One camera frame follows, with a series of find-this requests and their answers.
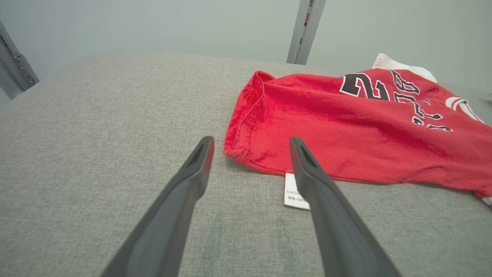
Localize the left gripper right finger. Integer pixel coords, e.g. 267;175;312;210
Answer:
289;136;402;277

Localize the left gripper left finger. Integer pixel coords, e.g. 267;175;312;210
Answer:
100;135;215;277

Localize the red basketball jersey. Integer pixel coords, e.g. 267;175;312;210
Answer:
223;53;492;210

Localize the grey fabric sofa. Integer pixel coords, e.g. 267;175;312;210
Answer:
0;53;492;277

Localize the grey metal double post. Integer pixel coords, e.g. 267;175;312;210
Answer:
286;0;327;65

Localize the grey perforated metal post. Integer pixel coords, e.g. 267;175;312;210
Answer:
0;21;40;100

